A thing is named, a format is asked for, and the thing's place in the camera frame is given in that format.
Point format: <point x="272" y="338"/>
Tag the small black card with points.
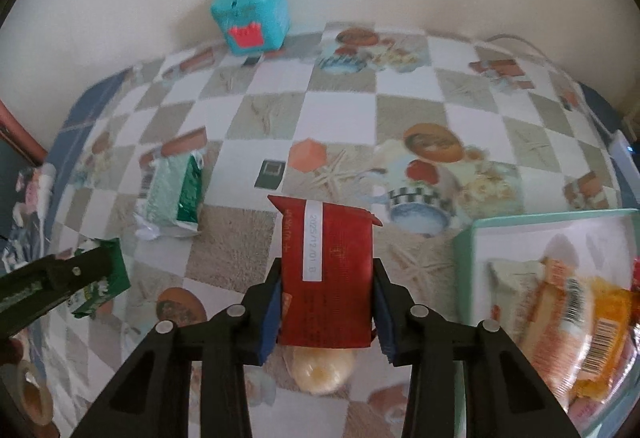
<point x="270" y="173"/>
<point x="251" y="61"/>

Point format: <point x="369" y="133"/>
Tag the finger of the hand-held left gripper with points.
<point x="75" y="274"/>

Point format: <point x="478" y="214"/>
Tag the tape roll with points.
<point x="42" y="398"/>

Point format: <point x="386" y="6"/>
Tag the floral cloth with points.
<point x="30" y="198"/>

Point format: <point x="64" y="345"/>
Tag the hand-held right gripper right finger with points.
<point x="384" y="318"/>

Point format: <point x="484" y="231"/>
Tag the red snack packet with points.
<point x="325" y="278"/>

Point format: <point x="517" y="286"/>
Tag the green patterned snack packet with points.
<point x="107" y="285"/>

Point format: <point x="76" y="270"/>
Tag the orange striped snack packet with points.
<point x="555" y="323"/>

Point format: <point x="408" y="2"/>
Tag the small round wrapped bun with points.
<point x="322" y="370"/>

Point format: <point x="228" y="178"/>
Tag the red-brown wooden frame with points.
<point x="17" y="130"/>

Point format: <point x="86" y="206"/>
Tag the teal storage box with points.
<point x="252" y="12"/>

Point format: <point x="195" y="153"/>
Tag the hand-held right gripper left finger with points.
<point x="267" y="318"/>

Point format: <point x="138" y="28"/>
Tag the small red packet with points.
<point x="636" y="275"/>

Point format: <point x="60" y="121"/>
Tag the mint green snack packet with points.
<point x="172" y="193"/>

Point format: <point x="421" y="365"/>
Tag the pink snack packet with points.
<point x="586" y="409"/>

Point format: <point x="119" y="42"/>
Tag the checked printed tablecloth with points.
<point x="350" y="117"/>

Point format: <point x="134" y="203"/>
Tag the teal-rimmed white tray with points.
<point x="525" y="233"/>

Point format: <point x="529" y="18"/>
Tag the white printed snack packet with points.
<point x="510" y="283"/>

